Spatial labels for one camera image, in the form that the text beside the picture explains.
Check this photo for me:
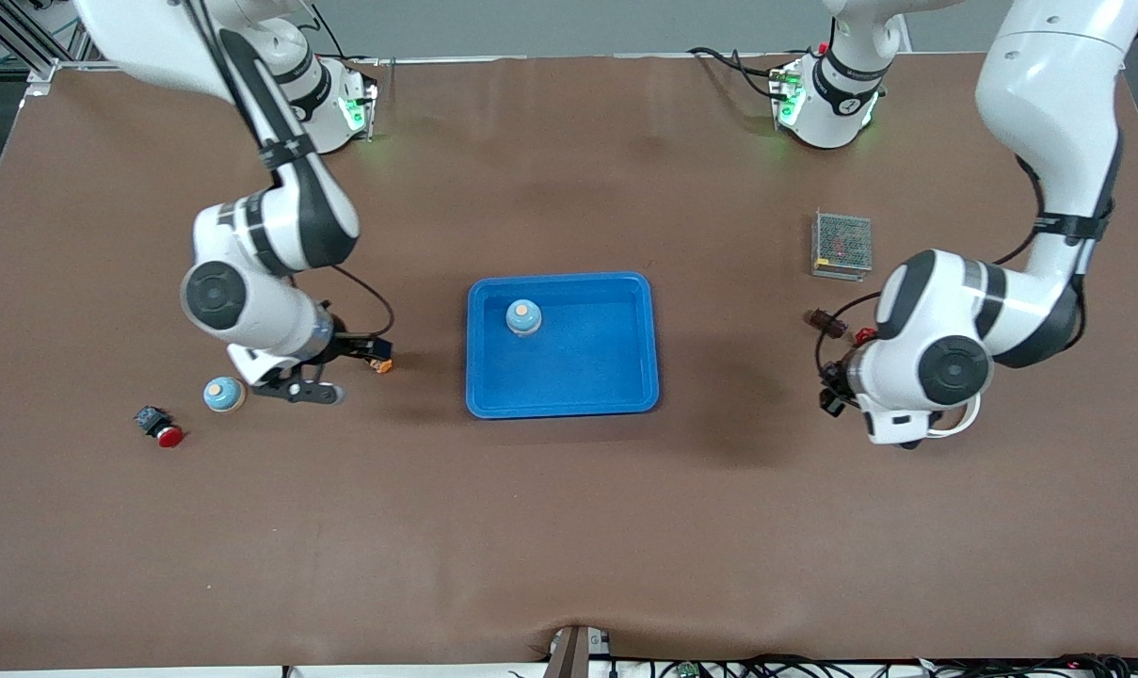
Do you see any blue plastic tray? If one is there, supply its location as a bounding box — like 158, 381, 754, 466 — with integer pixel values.
465, 271, 662, 420

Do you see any black arm base cable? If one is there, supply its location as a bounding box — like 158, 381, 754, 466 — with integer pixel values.
689, 45, 795, 100
313, 9, 381, 69

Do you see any black right arm base cable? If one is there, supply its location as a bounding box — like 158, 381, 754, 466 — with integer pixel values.
313, 9, 381, 69

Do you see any black left arm base cable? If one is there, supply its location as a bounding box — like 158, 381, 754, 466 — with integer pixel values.
689, 45, 795, 100

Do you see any white curved plastic bracket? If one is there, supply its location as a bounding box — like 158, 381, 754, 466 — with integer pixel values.
928, 392, 984, 440

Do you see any grey metal mount bracket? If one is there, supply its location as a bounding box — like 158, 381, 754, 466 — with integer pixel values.
542, 623, 615, 678

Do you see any metal mesh power supply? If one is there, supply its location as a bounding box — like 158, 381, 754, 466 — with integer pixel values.
810, 209, 874, 282

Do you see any red mushroom button dark body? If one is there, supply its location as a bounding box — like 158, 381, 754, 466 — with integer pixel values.
134, 405, 186, 449

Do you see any aluminium frame with green cable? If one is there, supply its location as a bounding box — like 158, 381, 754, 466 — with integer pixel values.
0, 0, 94, 100

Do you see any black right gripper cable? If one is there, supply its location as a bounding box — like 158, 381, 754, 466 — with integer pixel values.
329, 264, 396, 342

